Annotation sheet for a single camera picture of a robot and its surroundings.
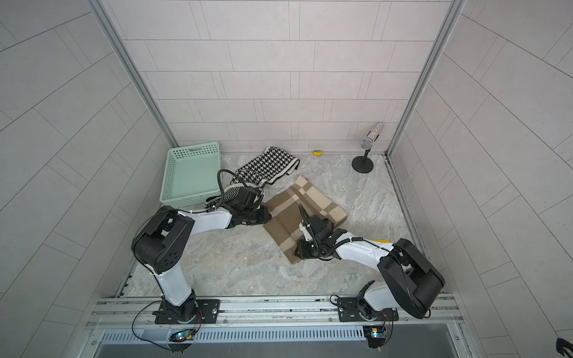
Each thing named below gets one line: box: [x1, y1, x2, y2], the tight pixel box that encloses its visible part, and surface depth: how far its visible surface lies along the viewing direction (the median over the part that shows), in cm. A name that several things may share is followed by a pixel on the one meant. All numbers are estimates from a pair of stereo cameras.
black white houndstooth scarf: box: [222, 146, 300, 203], surface depth 111 cm
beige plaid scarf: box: [263, 175, 348, 265], surface depth 97 cm
